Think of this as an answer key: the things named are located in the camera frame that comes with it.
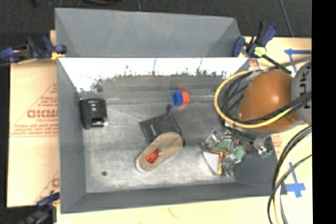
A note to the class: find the brown cardboard board, red print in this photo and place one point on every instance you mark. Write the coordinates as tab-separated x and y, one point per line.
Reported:
31	152

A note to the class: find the beige slipper shoe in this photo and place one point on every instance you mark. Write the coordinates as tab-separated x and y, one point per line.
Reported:
168	143

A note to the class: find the black flat pouch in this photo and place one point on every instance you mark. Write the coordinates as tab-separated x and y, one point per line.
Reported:
158	126

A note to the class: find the black box-shaped device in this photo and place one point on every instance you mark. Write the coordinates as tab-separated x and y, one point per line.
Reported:
92	112

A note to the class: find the shiny clear packet, green pieces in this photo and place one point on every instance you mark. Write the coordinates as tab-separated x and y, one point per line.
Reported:
229	158

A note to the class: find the small red toy piece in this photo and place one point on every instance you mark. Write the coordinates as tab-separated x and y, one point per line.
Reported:
152	157

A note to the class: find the grey metal bin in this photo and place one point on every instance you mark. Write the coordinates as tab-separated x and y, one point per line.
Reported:
118	34

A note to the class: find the blue and orange block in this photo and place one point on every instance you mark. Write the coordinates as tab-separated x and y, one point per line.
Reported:
180	98

